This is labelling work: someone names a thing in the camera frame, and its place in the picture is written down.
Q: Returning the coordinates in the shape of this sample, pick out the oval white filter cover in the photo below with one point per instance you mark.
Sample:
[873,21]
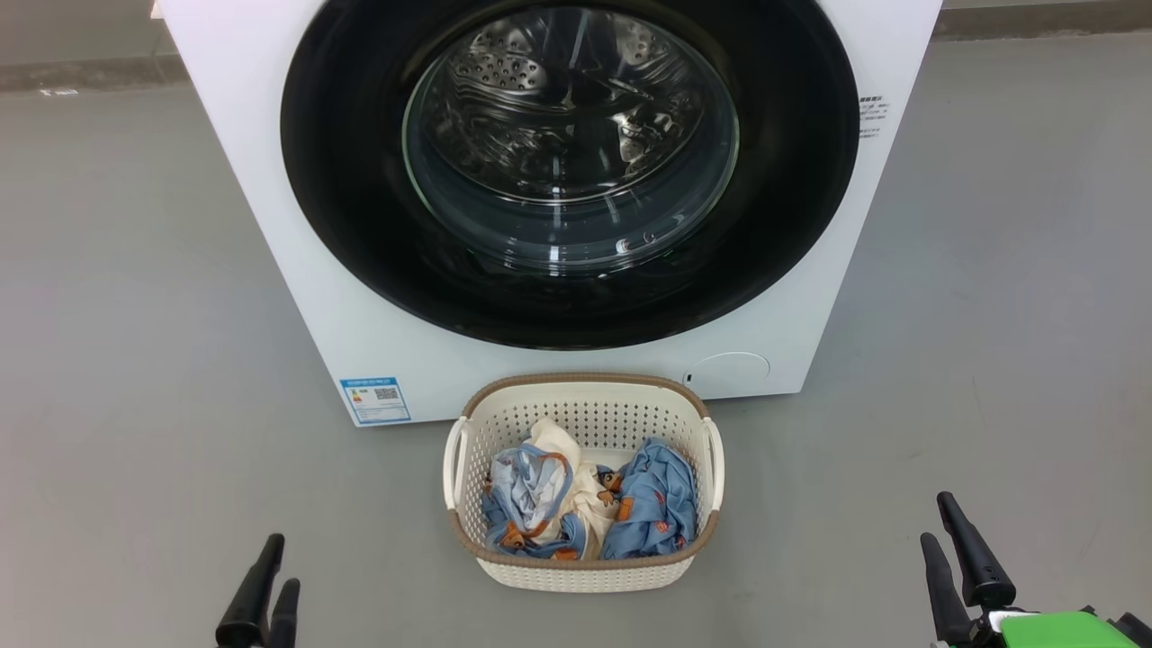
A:
[729,373]

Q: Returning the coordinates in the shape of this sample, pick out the black round washing machine door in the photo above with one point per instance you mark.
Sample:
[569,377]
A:
[351,225]

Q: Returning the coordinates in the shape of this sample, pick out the cream laundry basket brown rim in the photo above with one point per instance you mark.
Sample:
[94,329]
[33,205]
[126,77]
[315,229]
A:
[589,576]

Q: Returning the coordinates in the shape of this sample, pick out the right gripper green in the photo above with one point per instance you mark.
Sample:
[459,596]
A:
[1062,632]

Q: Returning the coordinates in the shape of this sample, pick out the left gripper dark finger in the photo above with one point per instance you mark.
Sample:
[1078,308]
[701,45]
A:
[285,621]
[250,598]

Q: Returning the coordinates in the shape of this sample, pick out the cream and blue garment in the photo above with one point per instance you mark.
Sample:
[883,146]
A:
[540,486]

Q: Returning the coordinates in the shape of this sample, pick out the white front-load washing machine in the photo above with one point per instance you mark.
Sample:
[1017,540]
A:
[270,297]

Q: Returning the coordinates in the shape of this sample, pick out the small black text sticker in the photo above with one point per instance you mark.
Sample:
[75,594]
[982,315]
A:
[873,115]

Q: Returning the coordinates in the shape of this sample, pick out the blue energy label sticker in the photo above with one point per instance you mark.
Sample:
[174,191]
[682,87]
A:
[376,400]

